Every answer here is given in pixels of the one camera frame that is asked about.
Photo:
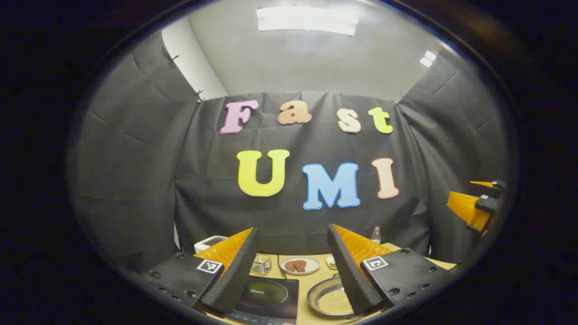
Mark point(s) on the black induction cooktop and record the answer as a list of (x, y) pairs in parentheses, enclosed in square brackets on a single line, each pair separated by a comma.
[(271, 298)]

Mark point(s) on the stainless steel pot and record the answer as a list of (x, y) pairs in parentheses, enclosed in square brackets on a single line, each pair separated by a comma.
[(323, 293)]

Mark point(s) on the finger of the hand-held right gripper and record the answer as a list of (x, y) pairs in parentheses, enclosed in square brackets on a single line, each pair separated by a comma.
[(469, 210), (494, 184)]

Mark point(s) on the ceiling light panel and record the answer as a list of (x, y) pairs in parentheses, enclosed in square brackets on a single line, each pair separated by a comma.
[(307, 20), (428, 58)]

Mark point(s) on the red meat piece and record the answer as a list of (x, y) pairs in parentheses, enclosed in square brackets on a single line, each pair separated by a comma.
[(290, 266), (300, 266)]

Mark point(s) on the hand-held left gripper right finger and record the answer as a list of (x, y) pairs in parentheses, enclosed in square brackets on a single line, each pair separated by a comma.
[(350, 275)]

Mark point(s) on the black backdrop cloth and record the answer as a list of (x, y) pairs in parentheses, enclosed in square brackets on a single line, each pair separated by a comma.
[(180, 180)]

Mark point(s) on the white toaster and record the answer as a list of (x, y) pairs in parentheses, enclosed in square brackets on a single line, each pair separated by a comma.
[(207, 243)]

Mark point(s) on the clear plastic water bottle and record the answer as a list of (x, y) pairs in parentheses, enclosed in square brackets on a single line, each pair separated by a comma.
[(375, 235)]

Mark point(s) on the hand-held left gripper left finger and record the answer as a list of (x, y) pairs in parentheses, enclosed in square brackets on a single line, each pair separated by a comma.
[(235, 275)]

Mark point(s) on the white divided dish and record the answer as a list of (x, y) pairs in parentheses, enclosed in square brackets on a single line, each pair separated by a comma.
[(331, 263)]

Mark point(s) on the pile of soybeans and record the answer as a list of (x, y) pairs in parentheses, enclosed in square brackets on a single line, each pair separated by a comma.
[(334, 303)]

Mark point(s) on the round white plate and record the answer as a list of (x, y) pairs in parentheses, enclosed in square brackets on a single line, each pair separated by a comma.
[(311, 266)]

